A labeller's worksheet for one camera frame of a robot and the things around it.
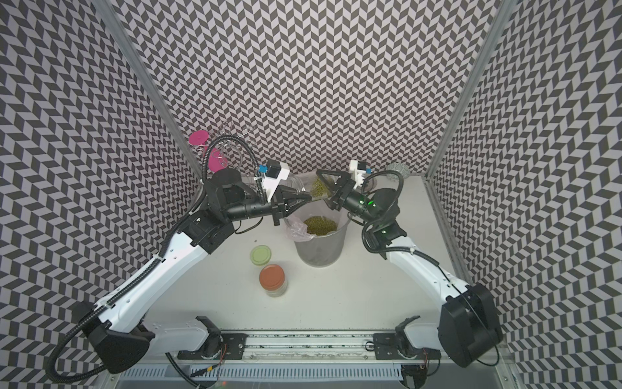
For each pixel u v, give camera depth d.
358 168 0.64
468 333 0.40
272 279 0.77
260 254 0.92
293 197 0.55
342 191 0.58
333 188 0.57
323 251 0.80
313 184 0.67
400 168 1.16
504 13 0.67
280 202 0.53
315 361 0.71
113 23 0.73
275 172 0.50
